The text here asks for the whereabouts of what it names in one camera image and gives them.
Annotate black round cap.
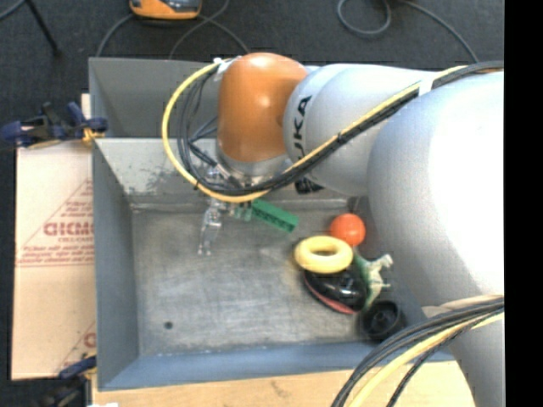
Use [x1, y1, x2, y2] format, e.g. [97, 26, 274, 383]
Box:
[358, 299, 407, 342]

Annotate brown cardboard board red print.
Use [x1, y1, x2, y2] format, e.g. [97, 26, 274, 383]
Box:
[9, 92, 99, 382]

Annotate grey metal bin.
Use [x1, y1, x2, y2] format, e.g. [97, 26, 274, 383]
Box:
[87, 56, 456, 392]

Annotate orange ball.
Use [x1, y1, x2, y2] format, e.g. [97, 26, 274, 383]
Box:
[328, 213, 367, 248]

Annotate green and white toy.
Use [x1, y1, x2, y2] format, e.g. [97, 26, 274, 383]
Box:
[350, 251, 395, 309]

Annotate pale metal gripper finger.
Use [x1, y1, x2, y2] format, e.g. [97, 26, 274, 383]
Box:
[196, 209, 210, 257]
[205, 207, 224, 257]

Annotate yellow ring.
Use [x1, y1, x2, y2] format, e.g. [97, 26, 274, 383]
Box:
[293, 235, 355, 275]

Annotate black and red sunglasses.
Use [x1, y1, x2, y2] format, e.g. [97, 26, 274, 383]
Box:
[302, 268, 369, 316]

